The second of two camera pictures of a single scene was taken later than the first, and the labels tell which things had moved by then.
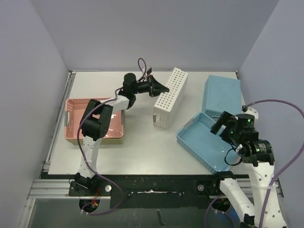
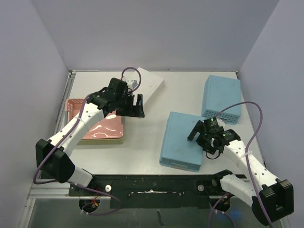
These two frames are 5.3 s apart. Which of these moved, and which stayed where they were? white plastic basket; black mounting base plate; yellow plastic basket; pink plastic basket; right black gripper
Moved: white plastic basket; right black gripper
Stayed: pink plastic basket; black mounting base plate; yellow plastic basket
